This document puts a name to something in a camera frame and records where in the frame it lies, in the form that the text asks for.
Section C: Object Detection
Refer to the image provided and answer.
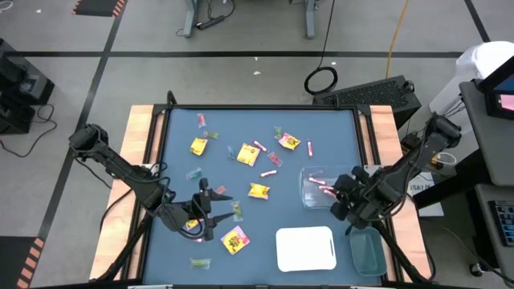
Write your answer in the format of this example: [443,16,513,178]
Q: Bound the white plastic cover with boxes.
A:
[428,40,514,140]

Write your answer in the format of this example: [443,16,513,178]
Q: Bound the black screen with pink display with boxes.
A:
[475,55,514,120]

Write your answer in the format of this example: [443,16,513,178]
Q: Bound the grey desk leg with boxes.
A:
[303,0,316,40]
[182,0,201,39]

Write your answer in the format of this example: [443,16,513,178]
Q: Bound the grey keyboard desk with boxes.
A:
[473,183,514,282]

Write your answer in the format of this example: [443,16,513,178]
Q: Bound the white plastic bin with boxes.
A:
[275,226,338,273]

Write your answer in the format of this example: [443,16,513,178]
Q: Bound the black hazard-striped floor mat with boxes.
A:
[71,0,129,18]
[0,235,46,289]

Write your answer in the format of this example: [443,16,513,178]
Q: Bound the yellow power cable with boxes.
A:
[385,0,410,79]

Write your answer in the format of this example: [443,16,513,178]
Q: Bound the white paper sheet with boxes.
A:
[407,171,445,218]

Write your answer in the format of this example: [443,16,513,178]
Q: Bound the teal plastic tray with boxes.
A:
[348,226,389,278]

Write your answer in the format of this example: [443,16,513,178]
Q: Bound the grey side desk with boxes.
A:
[459,78,514,188]

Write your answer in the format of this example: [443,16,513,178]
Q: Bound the black coiled cable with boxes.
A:
[303,0,339,96]

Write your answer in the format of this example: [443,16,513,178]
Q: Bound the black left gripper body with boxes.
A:
[160,179,216,242]

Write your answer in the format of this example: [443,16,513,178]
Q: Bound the black perforated computer case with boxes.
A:
[312,75,422,130]

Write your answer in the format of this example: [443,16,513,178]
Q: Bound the black equipment cart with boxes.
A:
[0,38,56,136]

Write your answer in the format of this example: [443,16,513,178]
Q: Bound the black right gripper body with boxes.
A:
[329,165,393,230]

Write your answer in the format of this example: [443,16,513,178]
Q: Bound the white charger cable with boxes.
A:
[431,151,459,166]

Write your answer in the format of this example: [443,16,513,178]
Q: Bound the black power strip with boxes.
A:
[195,14,226,31]

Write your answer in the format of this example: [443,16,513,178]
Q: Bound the yellow Sour Patch packet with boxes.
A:
[220,225,251,256]
[236,143,261,167]
[190,137,209,157]
[278,132,302,151]
[185,218,206,243]
[247,182,271,201]

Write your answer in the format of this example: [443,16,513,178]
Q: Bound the clear plastic container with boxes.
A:
[298,165,365,210]

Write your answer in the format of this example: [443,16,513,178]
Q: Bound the dark computer keyboard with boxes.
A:
[487,199,514,248]

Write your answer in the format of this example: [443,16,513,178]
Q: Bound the black floor cable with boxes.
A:
[0,103,58,158]

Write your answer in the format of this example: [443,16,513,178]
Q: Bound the black aluminium table frame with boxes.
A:
[96,102,437,289]

